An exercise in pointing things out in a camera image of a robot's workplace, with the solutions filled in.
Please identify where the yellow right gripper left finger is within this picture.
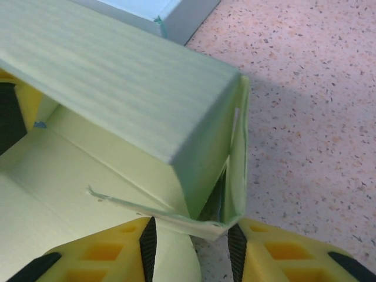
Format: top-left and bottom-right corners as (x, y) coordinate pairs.
(5, 217), (158, 282)

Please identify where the light blue paper box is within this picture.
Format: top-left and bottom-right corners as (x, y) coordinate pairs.
(70, 0), (221, 46)

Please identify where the light green paper box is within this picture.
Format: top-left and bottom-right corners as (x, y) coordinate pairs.
(0, 0), (250, 282)

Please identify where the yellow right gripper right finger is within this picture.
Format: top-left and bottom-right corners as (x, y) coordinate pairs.
(227, 219), (376, 282)

